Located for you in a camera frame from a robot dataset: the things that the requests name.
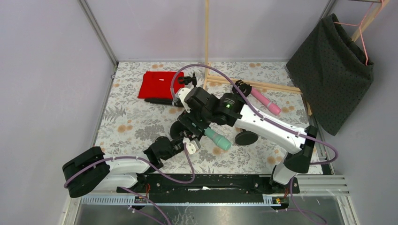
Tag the black microphone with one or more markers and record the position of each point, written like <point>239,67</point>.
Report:
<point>163,101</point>

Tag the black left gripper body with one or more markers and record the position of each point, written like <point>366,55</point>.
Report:
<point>172,147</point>

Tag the floral table mat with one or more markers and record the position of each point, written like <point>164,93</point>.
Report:
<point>130,125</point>

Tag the dark dotted hanging garment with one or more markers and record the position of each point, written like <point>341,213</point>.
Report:
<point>332,72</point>

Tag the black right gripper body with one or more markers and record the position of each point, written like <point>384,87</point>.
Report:
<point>189,80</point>

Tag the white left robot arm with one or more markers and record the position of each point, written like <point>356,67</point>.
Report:
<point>92,170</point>

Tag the mint green microphone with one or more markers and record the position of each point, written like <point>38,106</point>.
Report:
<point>218,139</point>

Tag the red folded cloth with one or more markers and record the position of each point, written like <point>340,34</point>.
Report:
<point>156,84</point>

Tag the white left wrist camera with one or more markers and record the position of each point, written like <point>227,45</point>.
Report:
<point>191,146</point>

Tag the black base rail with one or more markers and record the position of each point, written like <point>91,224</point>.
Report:
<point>210,188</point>

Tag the black tripod mic stand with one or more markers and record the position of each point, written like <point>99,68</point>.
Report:
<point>188,79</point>

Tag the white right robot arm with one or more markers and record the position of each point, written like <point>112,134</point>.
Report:
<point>297,141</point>

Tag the pink clothes hanger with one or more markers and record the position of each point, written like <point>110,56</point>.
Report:
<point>376,6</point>

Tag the round-base mic stand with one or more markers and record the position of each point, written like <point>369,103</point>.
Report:
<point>244,137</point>
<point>178,131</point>

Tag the pink microphone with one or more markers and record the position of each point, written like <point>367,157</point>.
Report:
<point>272,107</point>

